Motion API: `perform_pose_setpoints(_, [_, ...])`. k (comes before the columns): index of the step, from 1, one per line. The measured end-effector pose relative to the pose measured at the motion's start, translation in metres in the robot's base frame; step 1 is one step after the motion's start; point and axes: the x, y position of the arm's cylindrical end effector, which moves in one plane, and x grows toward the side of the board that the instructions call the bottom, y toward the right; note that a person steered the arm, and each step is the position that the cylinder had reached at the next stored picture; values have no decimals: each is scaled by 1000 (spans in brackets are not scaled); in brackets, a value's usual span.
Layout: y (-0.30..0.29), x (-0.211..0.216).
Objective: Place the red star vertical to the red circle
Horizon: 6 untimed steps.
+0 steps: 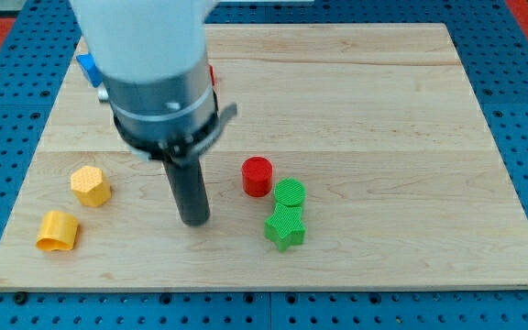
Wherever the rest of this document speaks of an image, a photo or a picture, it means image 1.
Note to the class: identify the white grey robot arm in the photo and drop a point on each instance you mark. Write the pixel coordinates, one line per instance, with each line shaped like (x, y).
(153, 60)

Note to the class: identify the green star block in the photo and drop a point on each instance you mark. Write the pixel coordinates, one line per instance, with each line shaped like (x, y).
(285, 227)

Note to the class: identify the red star block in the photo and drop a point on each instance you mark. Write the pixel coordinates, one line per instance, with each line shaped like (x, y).
(212, 74)

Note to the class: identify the red cylinder block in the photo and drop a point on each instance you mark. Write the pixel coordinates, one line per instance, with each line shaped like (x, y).
(257, 173)

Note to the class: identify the green cylinder block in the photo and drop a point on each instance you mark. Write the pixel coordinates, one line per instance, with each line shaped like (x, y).
(289, 192)

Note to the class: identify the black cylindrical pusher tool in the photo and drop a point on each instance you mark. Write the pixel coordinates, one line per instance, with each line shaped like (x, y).
(188, 189)

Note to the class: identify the wooden board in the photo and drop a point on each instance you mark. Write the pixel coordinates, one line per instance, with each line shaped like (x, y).
(406, 189)

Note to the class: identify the white small block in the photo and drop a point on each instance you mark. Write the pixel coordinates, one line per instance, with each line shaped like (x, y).
(102, 94)

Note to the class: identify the yellow hexagon block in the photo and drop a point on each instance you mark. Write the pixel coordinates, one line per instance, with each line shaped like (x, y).
(90, 186)

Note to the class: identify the blue block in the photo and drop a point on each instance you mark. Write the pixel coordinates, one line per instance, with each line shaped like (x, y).
(89, 69)

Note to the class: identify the yellow heart block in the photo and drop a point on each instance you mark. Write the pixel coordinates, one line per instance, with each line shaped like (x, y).
(58, 231)

